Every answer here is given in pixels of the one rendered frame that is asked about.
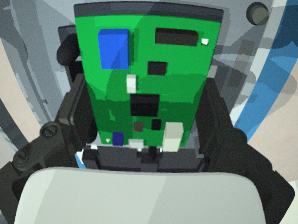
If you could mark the green circuit board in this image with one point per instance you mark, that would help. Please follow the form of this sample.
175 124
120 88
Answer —
145 75

